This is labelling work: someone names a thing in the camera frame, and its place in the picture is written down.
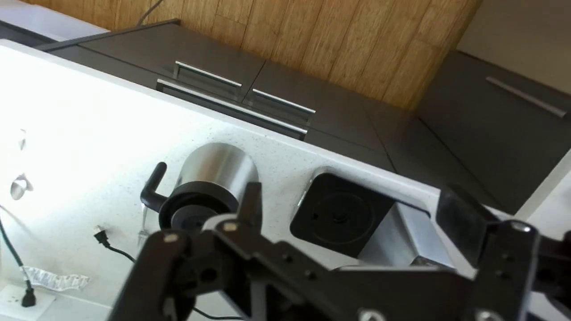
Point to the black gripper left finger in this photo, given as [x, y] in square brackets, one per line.
[167, 267]

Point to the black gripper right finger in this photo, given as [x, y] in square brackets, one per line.
[470, 228]

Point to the dark grey door cabinet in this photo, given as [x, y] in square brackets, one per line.
[506, 148]

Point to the crumpled clear wrapper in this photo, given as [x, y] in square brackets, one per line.
[56, 278]

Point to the black square silver appliance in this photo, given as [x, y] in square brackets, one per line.
[340, 214]

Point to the dark grey drawer cabinet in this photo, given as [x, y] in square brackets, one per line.
[358, 125]

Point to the small clear glass object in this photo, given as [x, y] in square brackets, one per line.
[19, 189]

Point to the white side cabinet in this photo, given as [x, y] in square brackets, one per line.
[42, 19]

